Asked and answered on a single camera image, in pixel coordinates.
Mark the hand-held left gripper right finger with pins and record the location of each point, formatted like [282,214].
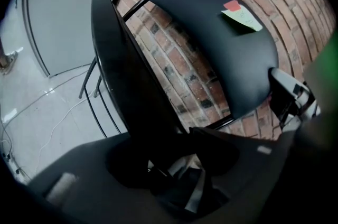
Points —
[264,178]

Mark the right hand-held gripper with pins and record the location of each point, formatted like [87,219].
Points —
[323,80]

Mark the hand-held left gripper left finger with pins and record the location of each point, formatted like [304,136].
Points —
[84,180]

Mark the black folding chair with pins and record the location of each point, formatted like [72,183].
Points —
[237,59]

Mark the red and yellow paper tag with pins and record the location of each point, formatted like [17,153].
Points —
[243,17]

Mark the brown post with metal foot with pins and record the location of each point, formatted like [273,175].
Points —
[6,59]

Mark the grey wall conduit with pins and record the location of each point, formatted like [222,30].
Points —
[33,32]

